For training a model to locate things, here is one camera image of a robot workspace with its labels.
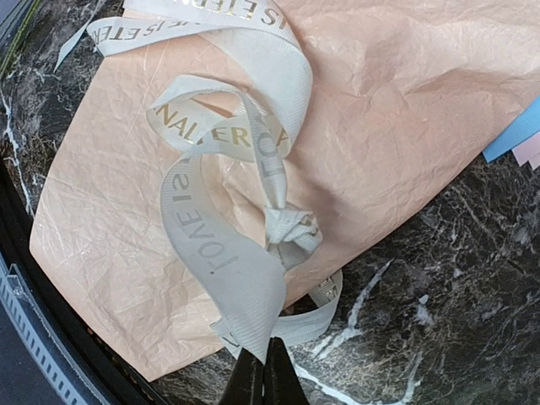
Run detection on white slotted cable duct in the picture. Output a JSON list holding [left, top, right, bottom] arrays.
[[1, 261, 101, 404]]

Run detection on white printed ribbon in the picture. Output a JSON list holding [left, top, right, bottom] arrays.
[[30, 1, 343, 379]]

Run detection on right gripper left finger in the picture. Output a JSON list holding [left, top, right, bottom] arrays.
[[221, 348, 264, 405]]

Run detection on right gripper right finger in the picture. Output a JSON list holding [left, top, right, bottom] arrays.
[[264, 337, 309, 405]]

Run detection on beige pink wrapping paper sheet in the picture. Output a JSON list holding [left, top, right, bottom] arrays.
[[30, 1, 539, 380]]

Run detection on blue wrapping paper sheet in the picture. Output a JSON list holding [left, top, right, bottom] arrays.
[[483, 97, 539, 163]]

